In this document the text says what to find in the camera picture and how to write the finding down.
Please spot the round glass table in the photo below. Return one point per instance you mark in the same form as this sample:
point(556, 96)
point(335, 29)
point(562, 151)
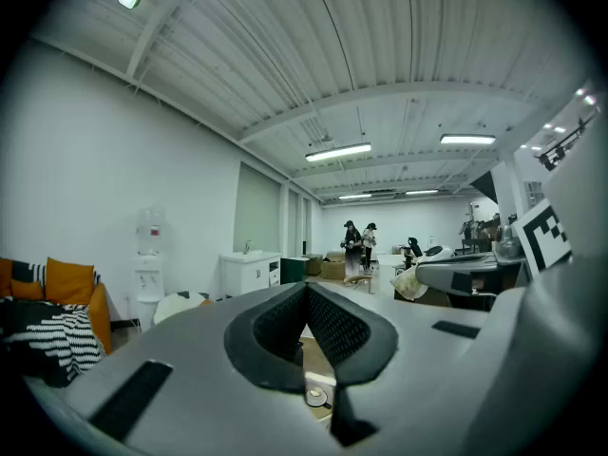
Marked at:
point(316, 356)

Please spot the orange sofa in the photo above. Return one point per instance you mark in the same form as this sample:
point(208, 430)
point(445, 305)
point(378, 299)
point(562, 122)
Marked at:
point(100, 309)

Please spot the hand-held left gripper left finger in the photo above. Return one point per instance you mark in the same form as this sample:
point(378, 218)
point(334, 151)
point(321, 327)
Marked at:
point(190, 387)

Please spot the small cup with saucer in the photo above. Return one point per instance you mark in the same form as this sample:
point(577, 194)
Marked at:
point(317, 395)

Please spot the cardboard box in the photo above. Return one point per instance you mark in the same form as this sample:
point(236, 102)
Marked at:
point(334, 268)
point(314, 265)

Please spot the pale patterned cushion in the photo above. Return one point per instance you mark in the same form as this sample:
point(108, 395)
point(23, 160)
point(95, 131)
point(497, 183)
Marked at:
point(406, 285)

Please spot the black triangular panel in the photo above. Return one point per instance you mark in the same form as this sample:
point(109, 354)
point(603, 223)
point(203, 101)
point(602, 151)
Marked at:
point(487, 187)

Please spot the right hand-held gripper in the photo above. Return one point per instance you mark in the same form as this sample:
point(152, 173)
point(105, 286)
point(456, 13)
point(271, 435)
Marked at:
point(551, 349)

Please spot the small wooden stool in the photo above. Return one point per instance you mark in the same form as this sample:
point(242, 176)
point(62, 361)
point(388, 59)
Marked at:
point(358, 280)

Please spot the black office chair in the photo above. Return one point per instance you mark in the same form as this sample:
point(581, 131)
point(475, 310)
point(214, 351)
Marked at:
point(414, 246)

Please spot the small orange cushion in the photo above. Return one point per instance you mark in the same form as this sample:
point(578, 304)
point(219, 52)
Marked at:
point(27, 290)

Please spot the white round pouf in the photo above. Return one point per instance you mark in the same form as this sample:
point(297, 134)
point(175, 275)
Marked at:
point(178, 304)

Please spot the white water dispenser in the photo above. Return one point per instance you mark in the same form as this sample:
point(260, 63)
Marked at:
point(148, 288)

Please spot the dark green box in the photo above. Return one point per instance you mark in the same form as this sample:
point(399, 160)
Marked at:
point(294, 271)

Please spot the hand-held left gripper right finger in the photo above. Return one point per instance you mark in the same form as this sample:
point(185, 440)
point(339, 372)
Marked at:
point(418, 368)

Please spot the black white patterned cushion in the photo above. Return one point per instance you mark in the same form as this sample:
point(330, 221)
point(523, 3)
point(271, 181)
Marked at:
point(28, 271)

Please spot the white sink cabinet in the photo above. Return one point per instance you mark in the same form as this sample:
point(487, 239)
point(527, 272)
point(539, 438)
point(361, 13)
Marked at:
point(244, 273)

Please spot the glass jar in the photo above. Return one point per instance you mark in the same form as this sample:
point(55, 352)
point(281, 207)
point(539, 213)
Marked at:
point(507, 244)

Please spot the black white striped blanket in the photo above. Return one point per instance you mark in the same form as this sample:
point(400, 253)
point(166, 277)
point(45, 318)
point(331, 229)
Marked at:
point(52, 337)

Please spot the white low table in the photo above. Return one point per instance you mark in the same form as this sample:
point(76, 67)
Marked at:
point(389, 266)

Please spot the chrome faucet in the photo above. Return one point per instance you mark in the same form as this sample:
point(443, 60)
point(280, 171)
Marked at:
point(247, 246)

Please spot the large orange cushion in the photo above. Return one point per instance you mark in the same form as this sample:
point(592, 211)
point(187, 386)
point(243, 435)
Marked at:
point(70, 280)

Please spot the dark wooden shelf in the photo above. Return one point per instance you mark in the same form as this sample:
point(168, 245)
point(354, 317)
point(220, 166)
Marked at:
point(475, 235)

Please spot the grey window blind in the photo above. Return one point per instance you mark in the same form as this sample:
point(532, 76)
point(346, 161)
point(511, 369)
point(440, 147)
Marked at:
point(256, 212)

